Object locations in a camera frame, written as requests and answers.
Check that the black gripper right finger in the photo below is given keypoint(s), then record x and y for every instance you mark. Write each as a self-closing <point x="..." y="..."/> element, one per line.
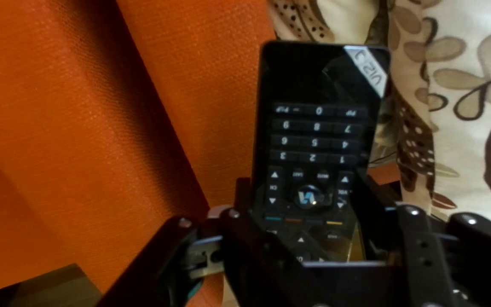
<point x="461" y="261"/>

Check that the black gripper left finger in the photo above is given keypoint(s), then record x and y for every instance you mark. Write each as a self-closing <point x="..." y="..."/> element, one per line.
<point x="166" y="249"/>

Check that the black remote controller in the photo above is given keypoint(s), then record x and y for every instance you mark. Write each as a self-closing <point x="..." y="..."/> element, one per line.
<point x="315" y="125"/>

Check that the small leaf print pillow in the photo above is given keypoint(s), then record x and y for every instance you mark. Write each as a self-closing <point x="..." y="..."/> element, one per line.
<point x="413" y="137"/>

